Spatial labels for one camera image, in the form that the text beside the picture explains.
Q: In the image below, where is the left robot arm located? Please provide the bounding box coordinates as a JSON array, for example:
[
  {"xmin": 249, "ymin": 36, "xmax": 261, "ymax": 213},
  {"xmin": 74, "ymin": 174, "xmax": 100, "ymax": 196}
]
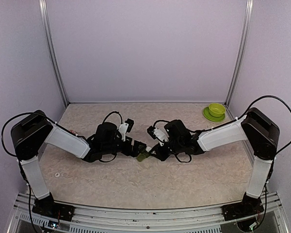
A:
[{"xmin": 8, "ymin": 110, "xmax": 146, "ymax": 216}]

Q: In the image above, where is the right aluminium frame post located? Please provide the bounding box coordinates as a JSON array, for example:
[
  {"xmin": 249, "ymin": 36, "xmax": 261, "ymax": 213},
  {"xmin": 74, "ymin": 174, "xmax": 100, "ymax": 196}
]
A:
[{"xmin": 225, "ymin": 0, "xmax": 254, "ymax": 108}]

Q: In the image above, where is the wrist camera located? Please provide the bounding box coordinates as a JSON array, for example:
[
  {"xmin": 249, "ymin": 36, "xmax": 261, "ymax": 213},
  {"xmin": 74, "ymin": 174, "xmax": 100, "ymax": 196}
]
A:
[
  {"xmin": 147, "ymin": 126, "xmax": 168, "ymax": 146},
  {"xmin": 118, "ymin": 118, "xmax": 134, "ymax": 142}
]

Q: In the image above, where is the left aluminium frame post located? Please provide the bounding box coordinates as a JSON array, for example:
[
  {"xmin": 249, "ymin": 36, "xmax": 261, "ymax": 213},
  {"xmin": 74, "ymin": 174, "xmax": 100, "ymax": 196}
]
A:
[{"xmin": 38, "ymin": 0, "xmax": 70, "ymax": 108}]

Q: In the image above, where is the green bowl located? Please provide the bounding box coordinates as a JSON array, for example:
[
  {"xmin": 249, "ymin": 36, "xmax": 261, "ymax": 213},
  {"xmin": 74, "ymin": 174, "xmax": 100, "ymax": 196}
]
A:
[{"xmin": 208, "ymin": 103, "xmax": 226, "ymax": 117}]

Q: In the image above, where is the green saucer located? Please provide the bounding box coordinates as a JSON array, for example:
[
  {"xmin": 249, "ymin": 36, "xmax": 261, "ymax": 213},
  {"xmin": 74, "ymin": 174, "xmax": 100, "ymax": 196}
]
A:
[{"xmin": 203, "ymin": 107, "xmax": 225, "ymax": 122}]

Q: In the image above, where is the front aluminium rail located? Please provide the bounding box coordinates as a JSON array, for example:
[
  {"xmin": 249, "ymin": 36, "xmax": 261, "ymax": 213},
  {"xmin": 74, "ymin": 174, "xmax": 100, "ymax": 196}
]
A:
[{"xmin": 4, "ymin": 193, "xmax": 247, "ymax": 233}]

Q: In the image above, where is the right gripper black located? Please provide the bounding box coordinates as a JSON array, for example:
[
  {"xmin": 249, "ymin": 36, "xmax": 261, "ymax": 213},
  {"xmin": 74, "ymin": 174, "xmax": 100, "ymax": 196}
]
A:
[{"xmin": 149, "ymin": 139, "xmax": 183, "ymax": 161}]

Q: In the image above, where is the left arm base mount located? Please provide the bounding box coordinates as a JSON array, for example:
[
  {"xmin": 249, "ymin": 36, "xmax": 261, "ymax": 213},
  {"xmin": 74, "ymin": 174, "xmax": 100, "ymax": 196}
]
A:
[{"xmin": 32, "ymin": 202, "xmax": 75, "ymax": 222}]

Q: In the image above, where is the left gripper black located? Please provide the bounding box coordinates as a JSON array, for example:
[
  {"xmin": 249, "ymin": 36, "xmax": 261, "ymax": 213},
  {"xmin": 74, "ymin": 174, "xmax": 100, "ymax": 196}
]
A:
[{"xmin": 102, "ymin": 136, "xmax": 146, "ymax": 157}]

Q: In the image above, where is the aluminium frame post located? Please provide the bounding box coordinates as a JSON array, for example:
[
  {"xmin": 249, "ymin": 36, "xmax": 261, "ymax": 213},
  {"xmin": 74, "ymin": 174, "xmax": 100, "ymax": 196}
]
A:
[
  {"xmin": 38, "ymin": 0, "xmax": 70, "ymax": 108},
  {"xmin": 225, "ymin": 0, "xmax": 254, "ymax": 108}
]

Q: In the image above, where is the green weekly pill organizer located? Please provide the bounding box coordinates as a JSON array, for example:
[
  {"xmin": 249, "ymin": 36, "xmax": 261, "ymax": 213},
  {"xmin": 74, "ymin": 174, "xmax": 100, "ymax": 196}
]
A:
[{"xmin": 136, "ymin": 151, "xmax": 150, "ymax": 162}]

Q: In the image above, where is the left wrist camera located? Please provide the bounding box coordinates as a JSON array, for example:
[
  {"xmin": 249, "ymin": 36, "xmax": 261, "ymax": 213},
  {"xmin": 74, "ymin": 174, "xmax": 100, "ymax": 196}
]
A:
[{"xmin": 118, "ymin": 118, "xmax": 134, "ymax": 142}]

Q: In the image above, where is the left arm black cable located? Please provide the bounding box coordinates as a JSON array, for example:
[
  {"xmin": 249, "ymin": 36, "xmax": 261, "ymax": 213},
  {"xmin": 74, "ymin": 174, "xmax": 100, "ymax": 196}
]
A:
[{"xmin": 0, "ymin": 111, "xmax": 124, "ymax": 157}]

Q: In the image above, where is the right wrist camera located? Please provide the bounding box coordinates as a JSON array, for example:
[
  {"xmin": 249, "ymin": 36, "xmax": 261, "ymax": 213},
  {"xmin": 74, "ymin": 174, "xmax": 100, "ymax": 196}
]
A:
[{"xmin": 147, "ymin": 126, "xmax": 168, "ymax": 146}]

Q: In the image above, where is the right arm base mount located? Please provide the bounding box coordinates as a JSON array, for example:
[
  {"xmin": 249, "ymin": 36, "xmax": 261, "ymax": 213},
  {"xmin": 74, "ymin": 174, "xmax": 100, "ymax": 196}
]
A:
[{"xmin": 222, "ymin": 202, "xmax": 264, "ymax": 221}]

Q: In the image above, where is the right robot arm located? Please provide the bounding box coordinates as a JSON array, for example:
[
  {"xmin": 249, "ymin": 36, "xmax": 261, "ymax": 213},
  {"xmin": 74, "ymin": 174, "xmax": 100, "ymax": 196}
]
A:
[{"xmin": 147, "ymin": 107, "xmax": 280, "ymax": 216}]

